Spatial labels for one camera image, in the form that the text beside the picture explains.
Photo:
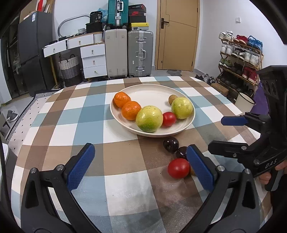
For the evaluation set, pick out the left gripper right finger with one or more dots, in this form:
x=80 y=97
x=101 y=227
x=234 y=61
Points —
x=232 y=204

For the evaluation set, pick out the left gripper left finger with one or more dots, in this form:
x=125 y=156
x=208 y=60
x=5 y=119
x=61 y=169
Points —
x=38 y=212

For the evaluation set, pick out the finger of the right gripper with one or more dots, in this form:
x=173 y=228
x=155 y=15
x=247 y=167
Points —
x=244 y=153
x=240 y=120

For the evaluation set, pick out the smaller yellow-green passion fruit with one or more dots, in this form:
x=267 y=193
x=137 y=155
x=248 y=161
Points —
x=182 y=107

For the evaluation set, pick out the red cherry tomato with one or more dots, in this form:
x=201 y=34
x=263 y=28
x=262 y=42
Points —
x=178 y=168
x=169 y=119

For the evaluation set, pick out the large yellow-green passion fruit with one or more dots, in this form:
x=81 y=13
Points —
x=149 y=119

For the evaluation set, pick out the orange mandarin with stem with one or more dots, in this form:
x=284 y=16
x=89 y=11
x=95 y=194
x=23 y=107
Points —
x=120 y=99

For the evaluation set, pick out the right hand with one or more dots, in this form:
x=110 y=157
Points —
x=264 y=178

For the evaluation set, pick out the purple bag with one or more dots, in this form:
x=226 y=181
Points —
x=261 y=106

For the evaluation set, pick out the white enamel bucket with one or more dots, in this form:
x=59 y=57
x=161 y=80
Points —
x=244 y=103

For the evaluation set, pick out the brown longan with stem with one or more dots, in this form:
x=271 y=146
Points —
x=192 y=172

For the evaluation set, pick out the dark cherry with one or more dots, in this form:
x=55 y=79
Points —
x=181 y=152
x=171 y=144

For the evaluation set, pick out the wooden shoe rack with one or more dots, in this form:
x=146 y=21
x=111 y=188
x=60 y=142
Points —
x=241 y=58

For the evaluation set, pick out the checkered tablecloth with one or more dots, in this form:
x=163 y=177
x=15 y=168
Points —
x=127 y=187

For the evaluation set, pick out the cream round plate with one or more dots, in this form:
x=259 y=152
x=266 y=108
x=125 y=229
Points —
x=156 y=95

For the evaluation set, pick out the wooden door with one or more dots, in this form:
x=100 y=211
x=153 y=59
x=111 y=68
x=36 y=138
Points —
x=177 y=34

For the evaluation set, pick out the silver suitcase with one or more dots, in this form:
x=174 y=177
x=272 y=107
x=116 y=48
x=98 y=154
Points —
x=140 y=51

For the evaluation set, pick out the woven laundry basket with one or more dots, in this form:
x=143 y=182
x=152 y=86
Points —
x=70 y=70

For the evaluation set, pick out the yellow black box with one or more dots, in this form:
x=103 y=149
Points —
x=137 y=26

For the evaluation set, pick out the beige suitcase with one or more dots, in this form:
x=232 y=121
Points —
x=116 y=53

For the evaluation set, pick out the white drawer desk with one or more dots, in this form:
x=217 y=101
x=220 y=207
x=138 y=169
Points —
x=92 y=49

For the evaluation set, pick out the black refrigerator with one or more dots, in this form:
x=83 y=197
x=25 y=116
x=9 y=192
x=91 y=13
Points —
x=34 y=33

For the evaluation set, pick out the teal suitcase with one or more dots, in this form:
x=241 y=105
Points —
x=117 y=13

